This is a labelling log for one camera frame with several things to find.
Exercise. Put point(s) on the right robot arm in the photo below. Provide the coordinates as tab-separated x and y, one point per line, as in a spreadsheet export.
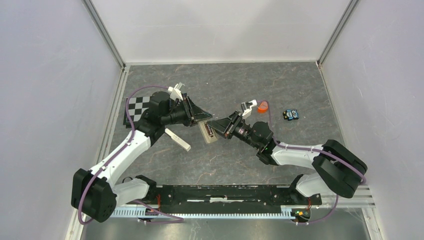
336	169

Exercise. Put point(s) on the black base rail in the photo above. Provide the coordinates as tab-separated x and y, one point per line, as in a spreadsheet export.
227	199

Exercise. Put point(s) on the white slotted cable duct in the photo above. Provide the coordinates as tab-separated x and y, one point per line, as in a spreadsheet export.
141	212

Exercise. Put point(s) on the orange semicircular piece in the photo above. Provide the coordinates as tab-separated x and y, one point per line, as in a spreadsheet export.
263	107

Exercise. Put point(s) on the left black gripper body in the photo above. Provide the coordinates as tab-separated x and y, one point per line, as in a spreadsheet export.
184	113

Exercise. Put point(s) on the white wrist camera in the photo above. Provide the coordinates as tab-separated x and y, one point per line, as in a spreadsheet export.
175	92
246	108

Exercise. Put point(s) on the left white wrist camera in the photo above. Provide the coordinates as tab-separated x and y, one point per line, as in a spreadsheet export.
175	92

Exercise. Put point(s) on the black white checkerboard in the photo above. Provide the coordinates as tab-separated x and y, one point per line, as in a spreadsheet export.
137	106

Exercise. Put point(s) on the white rectangular block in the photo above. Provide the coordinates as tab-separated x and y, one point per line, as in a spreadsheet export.
182	143

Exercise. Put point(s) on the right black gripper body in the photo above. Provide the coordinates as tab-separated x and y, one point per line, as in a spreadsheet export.
239	130

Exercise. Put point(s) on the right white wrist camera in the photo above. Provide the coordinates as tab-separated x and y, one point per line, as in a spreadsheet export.
246	108

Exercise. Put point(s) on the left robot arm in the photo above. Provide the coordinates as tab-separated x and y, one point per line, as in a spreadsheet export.
96	192

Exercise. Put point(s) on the blue owl toy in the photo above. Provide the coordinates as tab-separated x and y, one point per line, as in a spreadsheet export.
290	114

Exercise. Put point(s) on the beige remote control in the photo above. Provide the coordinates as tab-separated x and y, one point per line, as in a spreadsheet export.
208	133

